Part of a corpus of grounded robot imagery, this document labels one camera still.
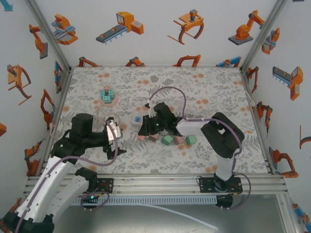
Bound white slotted cable duct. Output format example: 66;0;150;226
72;197;217;205

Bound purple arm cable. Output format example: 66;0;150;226
148;86;252;211
14;122;120;233

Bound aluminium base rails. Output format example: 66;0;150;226
23;175;290;197

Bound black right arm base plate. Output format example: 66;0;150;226
199;176;243;195

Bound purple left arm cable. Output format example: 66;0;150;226
14;122;120;233

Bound pink round socket base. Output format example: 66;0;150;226
98;84;119;107

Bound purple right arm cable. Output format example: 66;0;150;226
148;86;252;211

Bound floral patterned tablecloth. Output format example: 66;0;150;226
45;66;272;175

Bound aluminium frame post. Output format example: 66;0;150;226
24;0;73;71
239;0;289;71

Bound white multi-socket power strip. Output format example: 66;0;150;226
131;116;146;128

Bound black controller box green light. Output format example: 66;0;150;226
81;194;101;207

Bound aluminium table side rail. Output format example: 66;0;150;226
239;67;276;175
36;67;73;176

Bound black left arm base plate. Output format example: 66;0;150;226
96;178;115;194

